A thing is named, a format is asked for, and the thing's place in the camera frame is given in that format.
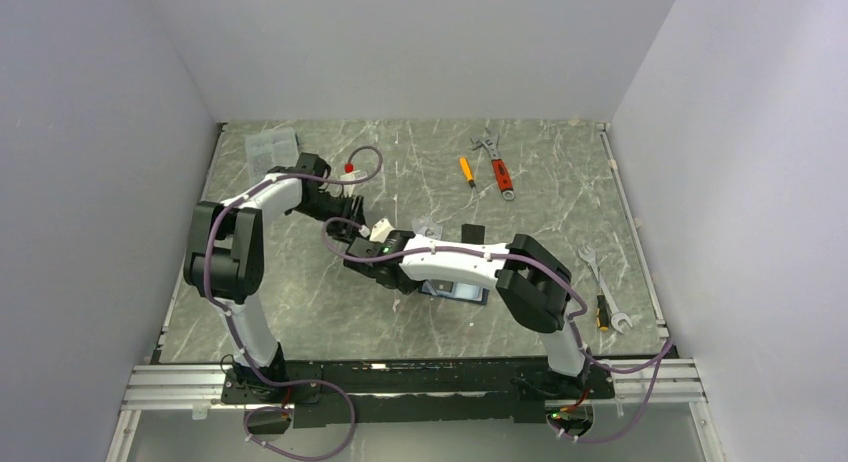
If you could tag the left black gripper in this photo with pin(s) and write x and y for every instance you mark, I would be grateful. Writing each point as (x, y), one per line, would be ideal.
(356, 214)

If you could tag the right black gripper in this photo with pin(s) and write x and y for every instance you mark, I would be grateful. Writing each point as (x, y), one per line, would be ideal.
(410, 288)

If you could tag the black VIP card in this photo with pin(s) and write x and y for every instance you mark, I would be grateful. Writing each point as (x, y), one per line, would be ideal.
(442, 288)

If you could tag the blue leather card holder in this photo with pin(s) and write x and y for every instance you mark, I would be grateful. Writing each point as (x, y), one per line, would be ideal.
(462, 293)

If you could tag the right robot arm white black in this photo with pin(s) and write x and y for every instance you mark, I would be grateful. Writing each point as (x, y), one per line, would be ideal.
(533, 284)

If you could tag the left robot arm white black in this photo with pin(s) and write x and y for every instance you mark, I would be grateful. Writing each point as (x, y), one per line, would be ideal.
(225, 259)

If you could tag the silver card stack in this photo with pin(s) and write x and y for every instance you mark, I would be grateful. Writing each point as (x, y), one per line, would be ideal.
(427, 227)

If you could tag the clear plastic screw box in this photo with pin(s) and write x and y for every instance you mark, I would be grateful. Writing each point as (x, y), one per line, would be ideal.
(271, 148)

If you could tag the orange handled screwdriver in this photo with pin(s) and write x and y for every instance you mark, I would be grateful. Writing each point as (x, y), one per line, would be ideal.
(467, 173)

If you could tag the red handled adjustable wrench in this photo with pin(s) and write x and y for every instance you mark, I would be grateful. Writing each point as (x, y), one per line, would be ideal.
(490, 142)

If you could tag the aluminium frame rail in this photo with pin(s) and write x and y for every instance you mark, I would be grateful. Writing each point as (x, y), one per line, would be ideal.
(193, 388)

